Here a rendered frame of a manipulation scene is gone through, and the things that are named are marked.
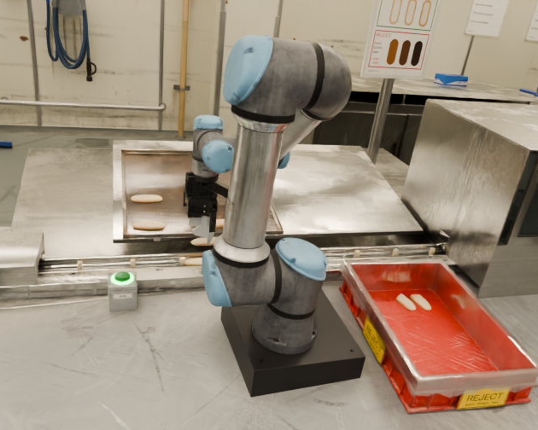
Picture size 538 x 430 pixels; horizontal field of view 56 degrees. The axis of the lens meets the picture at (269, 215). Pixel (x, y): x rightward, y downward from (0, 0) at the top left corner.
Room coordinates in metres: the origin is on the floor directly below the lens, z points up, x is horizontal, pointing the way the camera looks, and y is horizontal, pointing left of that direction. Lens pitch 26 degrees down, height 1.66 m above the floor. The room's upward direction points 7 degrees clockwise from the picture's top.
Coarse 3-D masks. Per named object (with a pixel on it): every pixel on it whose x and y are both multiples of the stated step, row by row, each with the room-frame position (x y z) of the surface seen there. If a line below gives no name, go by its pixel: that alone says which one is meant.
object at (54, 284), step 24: (336, 264) 1.33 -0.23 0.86; (456, 264) 1.43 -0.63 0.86; (0, 288) 1.01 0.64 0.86; (24, 288) 1.03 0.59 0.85; (48, 288) 1.05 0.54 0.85; (72, 288) 1.06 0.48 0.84; (96, 288) 1.08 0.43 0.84; (144, 288) 1.12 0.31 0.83; (168, 288) 1.14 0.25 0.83; (192, 288) 1.17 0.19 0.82
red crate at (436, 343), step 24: (360, 312) 1.11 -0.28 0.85; (384, 312) 1.17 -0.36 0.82; (408, 312) 1.18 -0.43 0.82; (432, 312) 1.20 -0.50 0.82; (408, 336) 1.08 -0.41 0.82; (432, 336) 1.09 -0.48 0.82; (456, 336) 1.10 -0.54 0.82; (384, 360) 0.95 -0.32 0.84; (432, 360) 0.99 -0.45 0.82; (456, 360) 1.00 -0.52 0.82; (480, 360) 1.02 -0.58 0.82; (408, 408) 0.81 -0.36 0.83; (432, 408) 0.82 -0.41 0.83; (456, 408) 0.83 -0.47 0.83
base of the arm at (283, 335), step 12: (264, 312) 0.91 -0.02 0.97; (276, 312) 0.89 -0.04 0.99; (312, 312) 0.90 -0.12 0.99; (252, 324) 0.93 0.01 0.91; (264, 324) 0.89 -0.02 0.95; (276, 324) 0.88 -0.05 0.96; (288, 324) 0.88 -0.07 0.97; (300, 324) 0.88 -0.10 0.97; (312, 324) 0.91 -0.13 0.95; (264, 336) 0.88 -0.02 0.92; (276, 336) 0.88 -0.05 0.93; (288, 336) 0.87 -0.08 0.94; (300, 336) 0.88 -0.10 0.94; (312, 336) 0.91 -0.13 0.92; (276, 348) 0.87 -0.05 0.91; (288, 348) 0.86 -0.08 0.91; (300, 348) 0.87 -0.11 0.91
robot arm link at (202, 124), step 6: (198, 120) 1.23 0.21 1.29; (204, 120) 1.23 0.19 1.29; (210, 120) 1.23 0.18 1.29; (216, 120) 1.24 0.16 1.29; (222, 120) 1.26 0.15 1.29; (198, 126) 1.23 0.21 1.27; (204, 126) 1.22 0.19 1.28; (210, 126) 1.22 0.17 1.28; (216, 126) 1.23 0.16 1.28; (222, 126) 1.25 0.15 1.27; (198, 132) 1.22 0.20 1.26; (204, 132) 1.29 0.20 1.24; (222, 132) 1.25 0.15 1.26; (198, 138) 1.20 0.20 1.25; (192, 156) 1.25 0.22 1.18; (198, 156) 1.22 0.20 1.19
